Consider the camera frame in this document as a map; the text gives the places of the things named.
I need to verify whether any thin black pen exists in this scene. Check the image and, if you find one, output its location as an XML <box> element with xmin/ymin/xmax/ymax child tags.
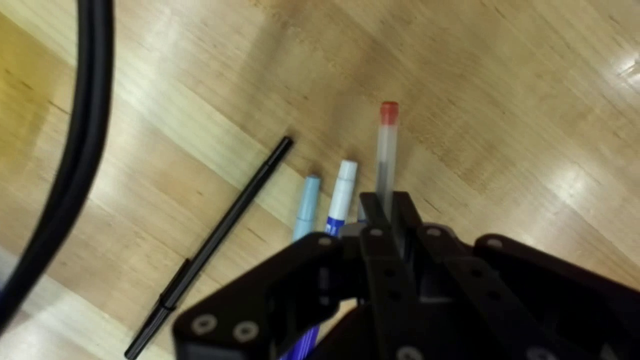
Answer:
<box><xmin>122</xmin><ymin>134</ymin><xmax>296</xmax><ymax>360</ymax></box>

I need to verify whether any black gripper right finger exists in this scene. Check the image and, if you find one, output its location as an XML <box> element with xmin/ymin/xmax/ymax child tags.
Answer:
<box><xmin>389</xmin><ymin>191</ymin><xmax>640</xmax><ymax>360</ymax></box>

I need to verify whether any light blue marker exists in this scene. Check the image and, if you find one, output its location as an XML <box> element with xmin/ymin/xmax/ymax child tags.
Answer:
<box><xmin>290</xmin><ymin>173</ymin><xmax>324</xmax><ymax>245</ymax></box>

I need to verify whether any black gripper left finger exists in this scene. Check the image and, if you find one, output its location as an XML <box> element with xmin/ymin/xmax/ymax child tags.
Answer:
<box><xmin>170</xmin><ymin>191</ymin><xmax>429</xmax><ymax>360</ymax></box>

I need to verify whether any blue and white marker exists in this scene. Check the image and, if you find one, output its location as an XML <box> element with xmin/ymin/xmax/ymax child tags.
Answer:
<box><xmin>278</xmin><ymin>159</ymin><xmax>359</xmax><ymax>360</ymax></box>

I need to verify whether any red capped clear pen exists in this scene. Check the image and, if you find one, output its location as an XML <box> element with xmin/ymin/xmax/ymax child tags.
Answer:
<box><xmin>373</xmin><ymin>100</ymin><xmax>401</xmax><ymax>207</ymax></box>

